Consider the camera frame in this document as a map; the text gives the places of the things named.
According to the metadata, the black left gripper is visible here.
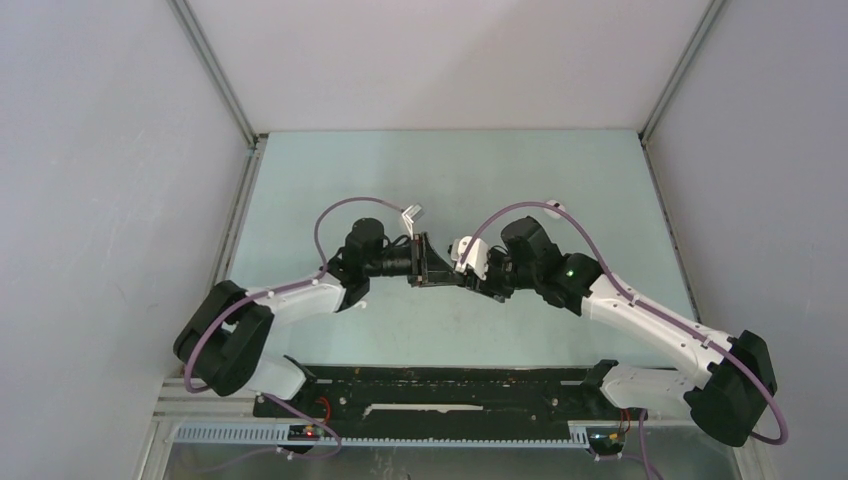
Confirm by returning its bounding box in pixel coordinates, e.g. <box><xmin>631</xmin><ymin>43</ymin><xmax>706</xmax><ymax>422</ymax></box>
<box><xmin>364</xmin><ymin>232</ymin><xmax>463</xmax><ymax>289</ymax></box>

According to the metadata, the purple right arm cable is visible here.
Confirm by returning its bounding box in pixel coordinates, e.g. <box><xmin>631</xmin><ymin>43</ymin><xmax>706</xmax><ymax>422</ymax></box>
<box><xmin>460</xmin><ymin>201</ymin><xmax>790</xmax><ymax>480</ymax></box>

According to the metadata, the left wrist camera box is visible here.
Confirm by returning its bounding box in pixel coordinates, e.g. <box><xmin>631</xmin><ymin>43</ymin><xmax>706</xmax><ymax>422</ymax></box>
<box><xmin>400</xmin><ymin>203</ymin><xmax>424</xmax><ymax>236</ymax></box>

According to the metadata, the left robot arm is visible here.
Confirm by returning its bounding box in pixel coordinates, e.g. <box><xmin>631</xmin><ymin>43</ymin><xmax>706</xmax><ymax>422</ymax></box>
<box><xmin>173</xmin><ymin>218</ymin><xmax>465</xmax><ymax>417</ymax></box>

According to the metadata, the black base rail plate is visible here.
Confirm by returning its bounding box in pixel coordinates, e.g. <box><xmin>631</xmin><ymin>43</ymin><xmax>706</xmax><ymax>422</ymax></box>
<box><xmin>253</xmin><ymin>365</ymin><xmax>640</xmax><ymax>439</ymax></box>

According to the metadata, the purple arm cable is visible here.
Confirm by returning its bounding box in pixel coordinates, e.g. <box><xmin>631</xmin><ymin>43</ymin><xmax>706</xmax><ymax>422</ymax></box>
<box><xmin>182</xmin><ymin>196</ymin><xmax>409</xmax><ymax>462</ymax></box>
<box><xmin>460</xmin><ymin>201</ymin><xmax>790</xmax><ymax>480</ymax></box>

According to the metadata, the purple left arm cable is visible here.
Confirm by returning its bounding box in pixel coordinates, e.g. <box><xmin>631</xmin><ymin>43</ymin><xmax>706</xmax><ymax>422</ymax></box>
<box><xmin>182</xmin><ymin>196</ymin><xmax>409</xmax><ymax>462</ymax></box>

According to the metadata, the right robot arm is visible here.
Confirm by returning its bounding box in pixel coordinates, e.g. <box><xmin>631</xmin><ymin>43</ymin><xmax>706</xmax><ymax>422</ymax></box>
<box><xmin>452</xmin><ymin>216</ymin><xmax>789</xmax><ymax>447</ymax></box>

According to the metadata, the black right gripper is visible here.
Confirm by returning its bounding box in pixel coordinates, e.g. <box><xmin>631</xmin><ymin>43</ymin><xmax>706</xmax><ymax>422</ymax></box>
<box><xmin>466</xmin><ymin>247</ymin><xmax>539</xmax><ymax>303</ymax></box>

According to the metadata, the aluminium frame rail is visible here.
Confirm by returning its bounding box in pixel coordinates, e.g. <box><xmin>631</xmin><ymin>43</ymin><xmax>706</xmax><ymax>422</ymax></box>
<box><xmin>148</xmin><ymin>377</ymin><xmax>664</xmax><ymax>439</ymax></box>

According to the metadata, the white cable duct strip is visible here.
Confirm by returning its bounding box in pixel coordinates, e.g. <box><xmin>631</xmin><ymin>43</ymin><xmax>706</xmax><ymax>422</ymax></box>
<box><xmin>171</xmin><ymin>422</ymin><xmax>589</xmax><ymax>449</ymax></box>

